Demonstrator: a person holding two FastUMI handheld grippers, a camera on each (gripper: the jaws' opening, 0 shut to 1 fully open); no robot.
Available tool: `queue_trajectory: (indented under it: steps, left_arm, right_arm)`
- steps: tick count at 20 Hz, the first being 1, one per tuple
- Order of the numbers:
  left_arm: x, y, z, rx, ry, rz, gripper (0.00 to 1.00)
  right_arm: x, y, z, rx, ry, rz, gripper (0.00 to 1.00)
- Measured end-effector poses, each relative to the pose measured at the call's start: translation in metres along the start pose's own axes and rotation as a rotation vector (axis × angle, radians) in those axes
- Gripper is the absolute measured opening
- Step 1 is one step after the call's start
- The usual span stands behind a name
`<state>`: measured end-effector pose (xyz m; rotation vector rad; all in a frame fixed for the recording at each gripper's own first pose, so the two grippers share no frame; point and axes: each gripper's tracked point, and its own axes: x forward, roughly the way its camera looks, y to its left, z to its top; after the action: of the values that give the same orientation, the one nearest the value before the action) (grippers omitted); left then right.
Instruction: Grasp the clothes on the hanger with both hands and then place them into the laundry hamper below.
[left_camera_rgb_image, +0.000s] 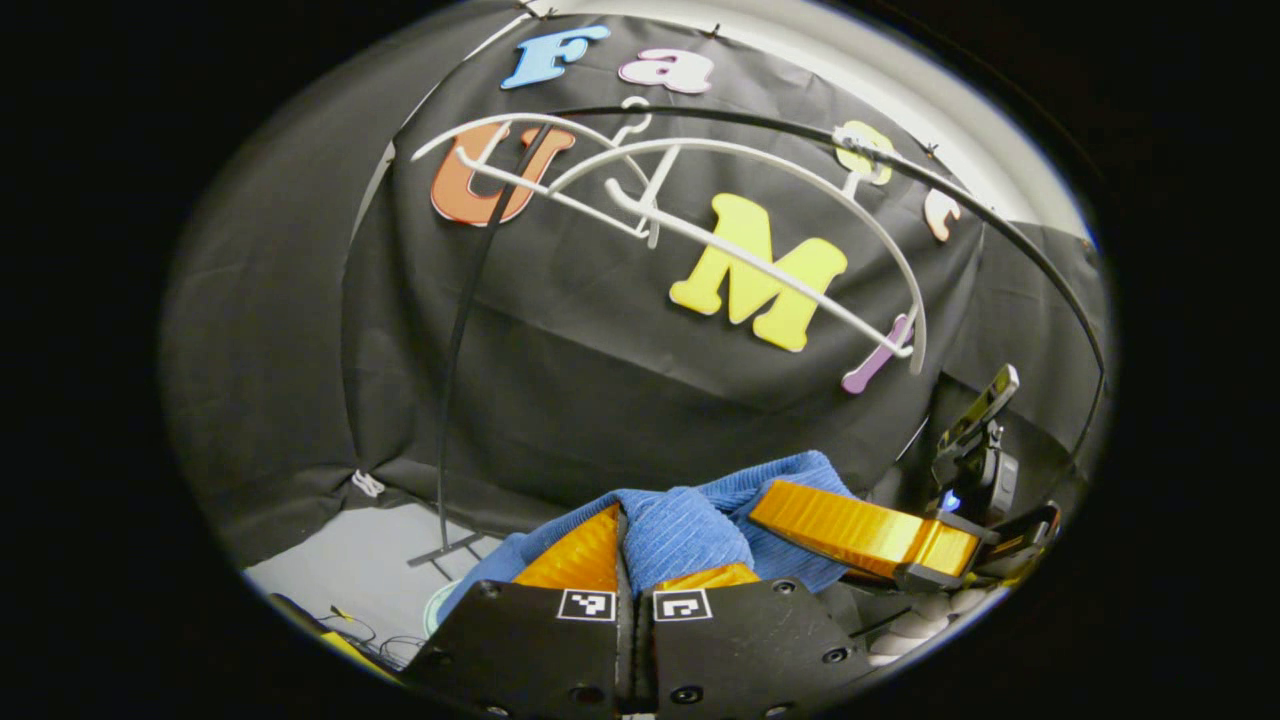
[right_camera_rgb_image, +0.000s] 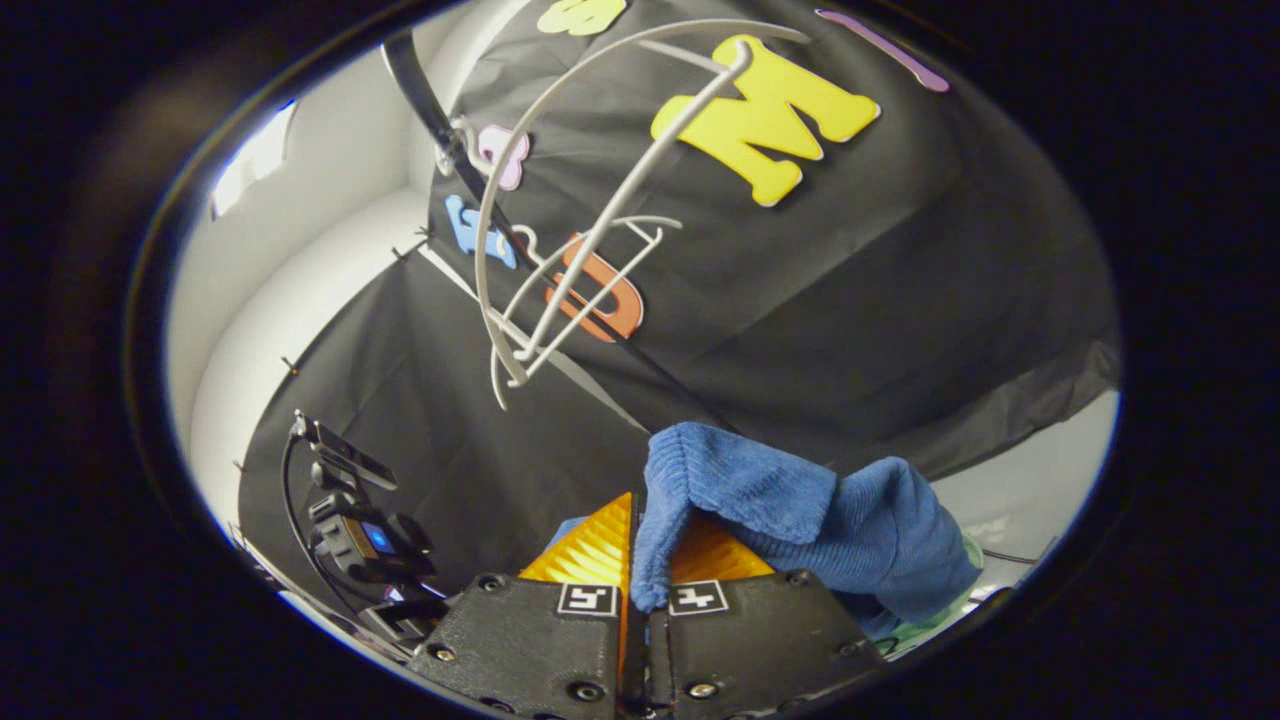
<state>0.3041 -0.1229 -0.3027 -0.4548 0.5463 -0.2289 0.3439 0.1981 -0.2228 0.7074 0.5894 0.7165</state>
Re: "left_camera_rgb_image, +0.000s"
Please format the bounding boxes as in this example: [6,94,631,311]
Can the large white clothes hanger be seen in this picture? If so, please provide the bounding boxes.
[545,136,932,377]

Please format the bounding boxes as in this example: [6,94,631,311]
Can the black backdrop cloth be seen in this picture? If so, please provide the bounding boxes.
[160,5,1111,569]

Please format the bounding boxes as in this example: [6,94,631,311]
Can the green laundry hamper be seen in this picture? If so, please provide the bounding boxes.
[420,578,463,641]

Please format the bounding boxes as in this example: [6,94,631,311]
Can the black clothes rack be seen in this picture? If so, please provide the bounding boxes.
[405,103,1109,583]

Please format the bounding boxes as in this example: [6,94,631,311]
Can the blue corduroy shirt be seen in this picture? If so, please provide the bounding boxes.
[435,450,863,627]

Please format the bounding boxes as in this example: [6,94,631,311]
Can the small white clothes hanger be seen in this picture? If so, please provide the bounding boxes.
[411,96,663,243]

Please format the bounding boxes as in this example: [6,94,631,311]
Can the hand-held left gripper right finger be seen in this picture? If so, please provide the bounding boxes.
[637,561,887,717]

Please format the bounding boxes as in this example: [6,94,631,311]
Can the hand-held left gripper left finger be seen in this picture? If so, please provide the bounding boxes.
[400,503,638,717]

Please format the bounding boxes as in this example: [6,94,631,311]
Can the black floor cable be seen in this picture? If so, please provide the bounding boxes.
[318,604,433,671]

